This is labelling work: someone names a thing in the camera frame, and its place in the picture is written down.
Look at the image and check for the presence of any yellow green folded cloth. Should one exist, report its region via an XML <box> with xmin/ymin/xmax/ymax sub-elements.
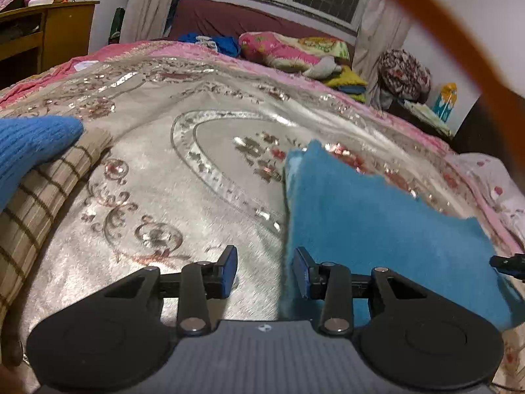
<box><xmin>327</xmin><ymin>65</ymin><xmax>369</xmax><ymax>94</ymax></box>

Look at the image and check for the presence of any maroon headboard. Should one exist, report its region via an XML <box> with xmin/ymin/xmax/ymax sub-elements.
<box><xmin>168</xmin><ymin>0</ymin><xmax>358</xmax><ymax>52</ymax></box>

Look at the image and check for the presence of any wooden cabinet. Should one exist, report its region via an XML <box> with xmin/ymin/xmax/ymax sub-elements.
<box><xmin>0</xmin><ymin>0</ymin><xmax>101</xmax><ymax>90</ymax></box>

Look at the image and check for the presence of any pink floral pillow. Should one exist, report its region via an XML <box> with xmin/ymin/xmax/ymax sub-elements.
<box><xmin>239</xmin><ymin>31</ymin><xmax>352</xmax><ymax>71</ymax></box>

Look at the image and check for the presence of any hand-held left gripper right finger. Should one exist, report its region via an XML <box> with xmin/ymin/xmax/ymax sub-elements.
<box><xmin>293</xmin><ymin>247</ymin><xmax>442</xmax><ymax>336</ymax></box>

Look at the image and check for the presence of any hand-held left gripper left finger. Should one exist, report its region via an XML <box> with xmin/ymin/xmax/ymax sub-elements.
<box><xmin>92</xmin><ymin>245</ymin><xmax>239</xmax><ymax>336</ymax></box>

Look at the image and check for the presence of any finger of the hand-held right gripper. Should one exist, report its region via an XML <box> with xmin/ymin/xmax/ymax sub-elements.
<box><xmin>490</xmin><ymin>254</ymin><xmax>525</xmax><ymax>284</ymax></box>

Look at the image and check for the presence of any silver floral bedspread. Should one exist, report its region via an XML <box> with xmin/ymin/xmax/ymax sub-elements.
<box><xmin>0</xmin><ymin>39</ymin><xmax>525</xmax><ymax>384</ymax></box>

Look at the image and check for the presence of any cartoon printed box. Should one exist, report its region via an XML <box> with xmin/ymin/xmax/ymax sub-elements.
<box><xmin>434</xmin><ymin>82</ymin><xmax>458</xmax><ymax>123</ymax></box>

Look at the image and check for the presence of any white floral quilt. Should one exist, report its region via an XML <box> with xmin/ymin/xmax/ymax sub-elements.
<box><xmin>446</xmin><ymin>152</ymin><xmax>525</xmax><ymax>255</ymax></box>

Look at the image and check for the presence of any orange strap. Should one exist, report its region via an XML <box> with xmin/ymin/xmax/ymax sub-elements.
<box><xmin>356</xmin><ymin>0</ymin><xmax>525</xmax><ymax>200</ymax></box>

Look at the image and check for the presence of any beige curtain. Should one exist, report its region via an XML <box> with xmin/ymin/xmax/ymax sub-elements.
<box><xmin>352</xmin><ymin>0</ymin><xmax>429</xmax><ymax>89</ymax></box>
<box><xmin>120</xmin><ymin>0</ymin><xmax>186</xmax><ymax>44</ymax></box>

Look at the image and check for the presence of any blue towel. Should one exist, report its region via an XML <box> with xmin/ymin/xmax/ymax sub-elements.
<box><xmin>278</xmin><ymin>140</ymin><xmax>516</xmax><ymax>331</ymax></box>

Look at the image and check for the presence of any blue clothes heap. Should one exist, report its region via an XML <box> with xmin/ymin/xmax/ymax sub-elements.
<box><xmin>178</xmin><ymin>32</ymin><xmax>242</xmax><ymax>57</ymax></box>

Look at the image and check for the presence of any grey cloth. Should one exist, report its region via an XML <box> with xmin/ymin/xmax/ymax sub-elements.
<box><xmin>303</xmin><ymin>55</ymin><xmax>342</xmax><ymax>79</ymax></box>

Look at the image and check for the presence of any light blue knit garment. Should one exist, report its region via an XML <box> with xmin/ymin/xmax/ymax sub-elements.
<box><xmin>0</xmin><ymin>115</ymin><xmax>85</xmax><ymax>211</ymax></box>

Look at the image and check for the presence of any beige plaid cloth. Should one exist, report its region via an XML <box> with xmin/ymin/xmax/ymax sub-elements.
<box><xmin>0</xmin><ymin>127</ymin><xmax>113</xmax><ymax>317</ymax></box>

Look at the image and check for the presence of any dark floral cloth bundle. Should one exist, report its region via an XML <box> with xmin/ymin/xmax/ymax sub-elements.
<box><xmin>376</xmin><ymin>48</ymin><xmax>432</xmax><ymax>105</ymax></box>

